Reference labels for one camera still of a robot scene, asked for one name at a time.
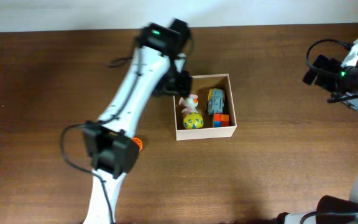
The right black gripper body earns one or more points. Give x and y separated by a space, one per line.
330 81

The yellow ball with blue letters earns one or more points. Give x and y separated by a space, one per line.
193 121

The orange ribbed round toy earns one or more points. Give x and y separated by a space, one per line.
138 142

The multicoloured puzzle cube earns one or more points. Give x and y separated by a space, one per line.
221 120

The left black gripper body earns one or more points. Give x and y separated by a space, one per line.
175 83

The white duck toy pink hat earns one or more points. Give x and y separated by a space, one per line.
189 104

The grey and yellow toy truck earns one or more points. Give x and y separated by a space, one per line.
215 101

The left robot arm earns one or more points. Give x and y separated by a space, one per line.
156 69

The white cardboard box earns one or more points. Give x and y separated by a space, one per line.
201 85

